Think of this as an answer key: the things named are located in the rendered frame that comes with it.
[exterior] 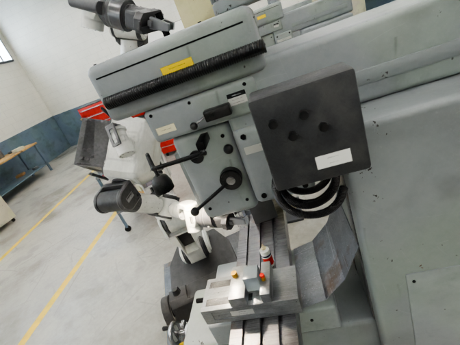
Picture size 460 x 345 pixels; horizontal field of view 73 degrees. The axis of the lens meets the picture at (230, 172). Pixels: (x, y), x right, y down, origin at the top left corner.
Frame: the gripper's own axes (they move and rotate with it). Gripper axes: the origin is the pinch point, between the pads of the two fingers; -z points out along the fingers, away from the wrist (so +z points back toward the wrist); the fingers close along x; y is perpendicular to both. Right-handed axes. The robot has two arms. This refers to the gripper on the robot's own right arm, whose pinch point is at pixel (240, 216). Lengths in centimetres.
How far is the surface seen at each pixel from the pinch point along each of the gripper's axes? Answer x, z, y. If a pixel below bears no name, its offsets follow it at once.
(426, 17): 13, -62, -49
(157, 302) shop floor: 35, 146, 125
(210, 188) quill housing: -10.4, -0.6, -19.8
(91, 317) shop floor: 8, 207, 126
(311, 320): -10.8, -20.7, 39.5
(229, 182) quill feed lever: -10.8, -8.9, -21.9
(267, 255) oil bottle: 0.9, -4.4, 20.3
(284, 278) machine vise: -9.7, -15.0, 19.6
